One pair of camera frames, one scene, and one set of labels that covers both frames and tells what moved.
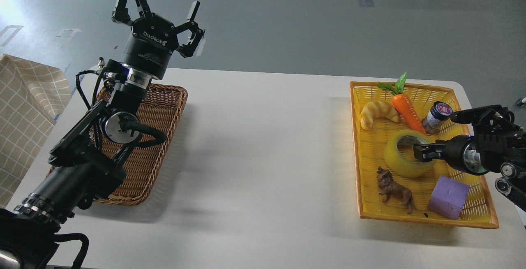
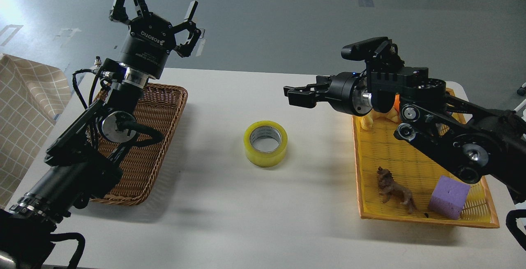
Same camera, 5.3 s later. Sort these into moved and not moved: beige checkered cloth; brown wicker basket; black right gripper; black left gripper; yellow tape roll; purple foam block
Moved: black right gripper; yellow tape roll
Not moved: purple foam block; brown wicker basket; black left gripper; beige checkered cloth
